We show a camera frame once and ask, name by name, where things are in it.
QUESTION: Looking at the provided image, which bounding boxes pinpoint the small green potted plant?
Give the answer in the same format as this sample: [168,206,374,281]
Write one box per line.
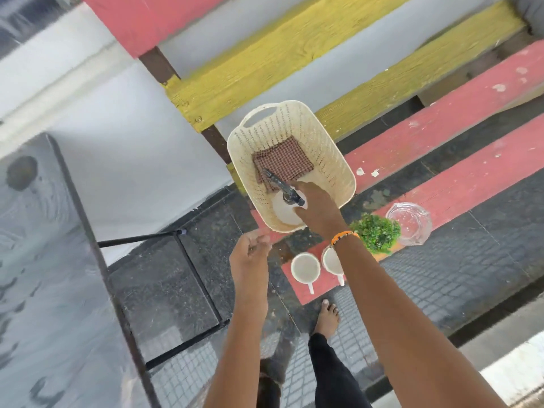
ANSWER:
[349,213,402,256]

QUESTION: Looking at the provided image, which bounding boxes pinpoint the orange bead bracelet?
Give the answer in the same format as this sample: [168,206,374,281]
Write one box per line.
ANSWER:
[331,230,361,248]

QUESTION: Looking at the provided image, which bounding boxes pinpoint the grey table with black frame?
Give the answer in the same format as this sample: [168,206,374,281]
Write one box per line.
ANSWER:
[0,131,231,408]

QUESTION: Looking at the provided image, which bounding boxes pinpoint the person's bare foot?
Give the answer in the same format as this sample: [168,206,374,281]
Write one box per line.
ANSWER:
[314,299,341,339]

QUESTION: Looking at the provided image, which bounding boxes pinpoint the white spray bottle black nozzle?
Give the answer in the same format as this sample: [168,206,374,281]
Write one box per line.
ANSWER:
[262,167,309,228]

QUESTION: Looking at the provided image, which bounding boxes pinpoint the person's black trouser leg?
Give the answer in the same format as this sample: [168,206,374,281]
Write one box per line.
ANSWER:
[308,333,373,408]

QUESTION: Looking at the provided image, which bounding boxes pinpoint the red and yellow wooden bench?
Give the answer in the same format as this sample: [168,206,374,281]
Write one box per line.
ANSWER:
[81,0,544,306]

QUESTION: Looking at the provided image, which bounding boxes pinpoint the white ceramic cup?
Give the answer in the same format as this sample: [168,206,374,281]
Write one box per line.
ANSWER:
[321,245,346,287]
[291,252,321,295]

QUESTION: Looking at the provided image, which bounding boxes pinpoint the person's left forearm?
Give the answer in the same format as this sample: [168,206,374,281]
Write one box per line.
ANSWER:
[204,286,271,408]

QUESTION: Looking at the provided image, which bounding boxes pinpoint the brown checkered cloth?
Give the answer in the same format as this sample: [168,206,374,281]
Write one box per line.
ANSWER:
[252,137,315,194]

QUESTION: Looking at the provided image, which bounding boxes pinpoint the person's left hand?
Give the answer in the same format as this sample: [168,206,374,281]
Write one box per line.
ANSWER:
[229,230,273,294]

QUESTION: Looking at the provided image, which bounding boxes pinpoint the person's right hand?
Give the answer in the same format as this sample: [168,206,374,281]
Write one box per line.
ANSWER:
[291,181,350,242]

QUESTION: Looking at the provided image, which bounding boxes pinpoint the clear glass ashtray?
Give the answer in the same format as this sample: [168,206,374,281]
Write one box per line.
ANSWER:
[385,202,433,246]

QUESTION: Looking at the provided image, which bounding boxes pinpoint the grey cushion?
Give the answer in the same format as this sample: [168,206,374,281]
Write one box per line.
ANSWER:
[508,0,544,37]

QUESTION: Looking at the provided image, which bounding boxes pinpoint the cream plastic woven basket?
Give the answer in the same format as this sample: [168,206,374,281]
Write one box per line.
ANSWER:
[226,100,357,234]

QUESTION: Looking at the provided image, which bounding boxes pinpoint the person's right forearm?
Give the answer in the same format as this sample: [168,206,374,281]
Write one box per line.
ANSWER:
[332,237,507,408]

